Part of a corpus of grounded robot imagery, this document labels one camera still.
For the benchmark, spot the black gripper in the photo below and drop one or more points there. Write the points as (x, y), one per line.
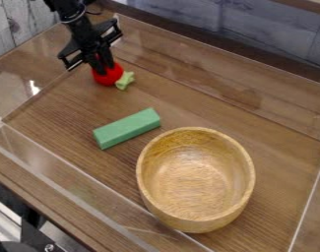
(89, 44)

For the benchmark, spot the red plush strawberry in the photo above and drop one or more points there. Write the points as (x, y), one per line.
(115, 77)

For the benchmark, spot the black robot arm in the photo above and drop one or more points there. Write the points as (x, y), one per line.
(70, 10)

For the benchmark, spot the green foam block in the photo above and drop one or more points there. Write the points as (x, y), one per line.
(126, 128)

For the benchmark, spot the wooden bowl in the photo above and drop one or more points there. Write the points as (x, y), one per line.
(196, 179)

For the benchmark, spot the clear acrylic enclosure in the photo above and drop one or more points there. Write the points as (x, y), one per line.
(197, 86)

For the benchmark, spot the black mount bracket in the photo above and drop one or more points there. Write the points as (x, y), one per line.
(36, 240)

